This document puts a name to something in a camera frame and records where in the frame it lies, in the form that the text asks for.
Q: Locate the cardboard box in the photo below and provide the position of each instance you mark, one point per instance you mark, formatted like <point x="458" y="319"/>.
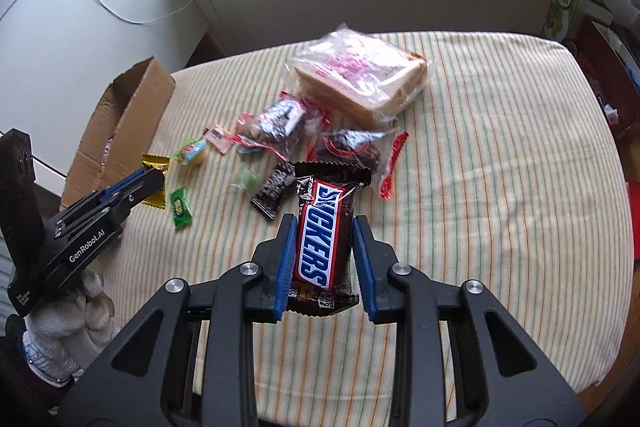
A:
<point x="125" y="117"/>

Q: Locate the bagged sliced bread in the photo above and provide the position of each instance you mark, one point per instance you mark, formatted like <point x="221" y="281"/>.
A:
<point x="360" y="74"/>

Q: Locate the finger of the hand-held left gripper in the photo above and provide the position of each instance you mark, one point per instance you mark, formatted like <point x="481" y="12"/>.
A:
<point x="131" y="180"/>
<point x="142" y="192"/>

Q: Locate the dark red box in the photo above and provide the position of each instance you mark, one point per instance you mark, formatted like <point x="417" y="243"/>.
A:
<point x="605" y="72"/>

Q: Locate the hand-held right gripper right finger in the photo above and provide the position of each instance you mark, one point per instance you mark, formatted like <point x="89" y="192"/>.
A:
<point x="364" y="268"/>

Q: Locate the brown chocolate bar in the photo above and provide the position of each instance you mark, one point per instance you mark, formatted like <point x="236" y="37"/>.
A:
<point x="320" y="232"/>

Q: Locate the green candy in clear wrapper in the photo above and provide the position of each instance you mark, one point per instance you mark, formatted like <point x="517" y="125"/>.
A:
<point x="247" y="179"/>

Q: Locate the yellow green round candy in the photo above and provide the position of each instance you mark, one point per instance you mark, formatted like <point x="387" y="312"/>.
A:
<point x="192" y="152"/>

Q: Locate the small dark chocolate packet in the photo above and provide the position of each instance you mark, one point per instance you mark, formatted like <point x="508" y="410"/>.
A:
<point x="272" y="189"/>

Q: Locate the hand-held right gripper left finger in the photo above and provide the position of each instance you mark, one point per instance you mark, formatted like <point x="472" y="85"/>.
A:
<point x="286" y="259"/>

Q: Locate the red blue wrapped candy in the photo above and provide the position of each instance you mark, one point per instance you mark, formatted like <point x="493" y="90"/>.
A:
<point x="250" y="148"/>

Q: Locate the person's left forearm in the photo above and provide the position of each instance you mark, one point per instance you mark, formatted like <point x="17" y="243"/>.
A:
<point x="25" y="387"/>

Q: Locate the white cabinet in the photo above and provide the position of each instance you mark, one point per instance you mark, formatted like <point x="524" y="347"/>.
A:
<point x="75" y="57"/>

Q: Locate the striped cloth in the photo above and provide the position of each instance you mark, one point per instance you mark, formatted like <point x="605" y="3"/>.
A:
<point x="500" y="207"/>

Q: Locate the clear brownie packet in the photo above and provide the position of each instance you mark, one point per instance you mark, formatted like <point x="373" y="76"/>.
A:
<point x="282" y="122"/>
<point x="352" y="147"/>

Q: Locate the green candy packet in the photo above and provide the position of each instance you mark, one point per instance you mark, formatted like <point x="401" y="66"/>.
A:
<point x="181" y="209"/>

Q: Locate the pink white candy packet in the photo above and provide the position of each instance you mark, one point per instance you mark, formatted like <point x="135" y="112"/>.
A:
<point x="219" y="138"/>

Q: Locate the green tissue pack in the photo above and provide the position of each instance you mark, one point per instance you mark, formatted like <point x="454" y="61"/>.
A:
<point x="565" y="4"/>

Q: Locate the person's left hand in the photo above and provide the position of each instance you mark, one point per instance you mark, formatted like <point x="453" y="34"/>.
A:
<point x="60" y="332"/>

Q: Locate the gold snack packet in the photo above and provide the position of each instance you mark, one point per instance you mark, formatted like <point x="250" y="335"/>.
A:
<point x="156" y="162"/>

